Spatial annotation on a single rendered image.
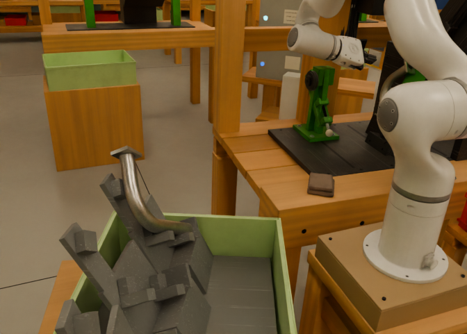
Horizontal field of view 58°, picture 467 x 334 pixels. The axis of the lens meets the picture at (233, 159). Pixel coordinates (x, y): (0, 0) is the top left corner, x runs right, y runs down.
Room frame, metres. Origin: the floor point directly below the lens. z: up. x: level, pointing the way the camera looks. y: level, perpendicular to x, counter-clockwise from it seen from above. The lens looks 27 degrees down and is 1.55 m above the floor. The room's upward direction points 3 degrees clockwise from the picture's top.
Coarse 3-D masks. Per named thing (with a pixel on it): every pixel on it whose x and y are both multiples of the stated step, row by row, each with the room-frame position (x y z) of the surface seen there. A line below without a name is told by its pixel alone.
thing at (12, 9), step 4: (0, 8) 9.13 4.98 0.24; (4, 8) 9.16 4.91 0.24; (8, 8) 9.19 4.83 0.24; (12, 8) 9.21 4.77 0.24; (16, 8) 9.23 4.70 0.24; (20, 8) 9.26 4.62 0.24; (24, 8) 9.29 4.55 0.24; (28, 8) 9.33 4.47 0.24; (28, 12) 9.36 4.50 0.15; (28, 16) 9.35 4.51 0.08
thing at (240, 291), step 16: (224, 256) 0.85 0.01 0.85; (240, 256) 0.86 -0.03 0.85; (224, 272) 0.79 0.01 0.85; (240, 272) 0.80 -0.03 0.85; (256, 272) 0.80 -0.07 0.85; (208, 288) 0.74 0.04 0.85; (224, 288) 0.74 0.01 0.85; (240, 288) 0.74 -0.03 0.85; (256, 288) 0.74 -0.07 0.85; (272, 288) 0.75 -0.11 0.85; (224, 304) 0.69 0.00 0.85; (240, 304) 0.69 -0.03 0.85; (256, 304) 0.69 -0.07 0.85; (272, 304) 0.70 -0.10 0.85; (208, 320) 0.64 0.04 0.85; (224, 320) 0.65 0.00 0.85; (240, 320) 0.65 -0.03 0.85; (256, 320) 0.65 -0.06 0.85; (272, 320) 0.65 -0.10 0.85
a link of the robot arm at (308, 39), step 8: (296, 24) 1.39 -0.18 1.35; (304, 24) 1.41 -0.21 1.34; (312, 24) 1.41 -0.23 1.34; (296, 32) 1.36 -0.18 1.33; (304, 32) 1.35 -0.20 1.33; (312, 32) 1.36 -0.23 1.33; (320, 32) 1.39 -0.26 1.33; (288, 40) 1.38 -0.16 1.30; (296, 40) 1.34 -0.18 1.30; (304, 40) 1.34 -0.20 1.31; (312, 40) 1.35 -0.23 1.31; (320, 40) 1.36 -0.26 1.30; (328, 40) 1.37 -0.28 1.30; (288, 48) 1.37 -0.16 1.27; (296, 48) 1.34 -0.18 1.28; (304, 48) 1.35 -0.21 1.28; (312, 48) 1.35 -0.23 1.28; (320, 48) 1.36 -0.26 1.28; (328, 48) 1.37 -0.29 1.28; (312, 56) 1.39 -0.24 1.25; (320, 56) 1.38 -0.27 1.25; (328, 56) 1.38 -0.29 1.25
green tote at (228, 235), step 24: (168, 216) 0.86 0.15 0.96; (192, 216) 0.86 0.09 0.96; (216, 216) 0.87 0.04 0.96; (240, 216) 0.87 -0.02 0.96; (120, 240) 0.86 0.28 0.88; (216, 240) 0.86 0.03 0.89; (240, 240) 0.86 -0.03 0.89; (264, 240) 0.86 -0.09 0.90; (288, 288) 0.63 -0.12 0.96; (288, 312) 0.57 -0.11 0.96
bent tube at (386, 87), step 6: (402, 66) 1.53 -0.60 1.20; (408, 66) 1.53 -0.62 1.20; (396, 72) 1.54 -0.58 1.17; (402, 72) 1.52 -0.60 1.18; (408, 72) 1.49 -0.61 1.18; (414, 72) 1.50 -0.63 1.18; (390, 78) 1.55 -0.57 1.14; (396, 78) 1.54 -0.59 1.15; (384, 84) 1.56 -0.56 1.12; (390, 84) 1.55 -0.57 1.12; (384, 90) 1.55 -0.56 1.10
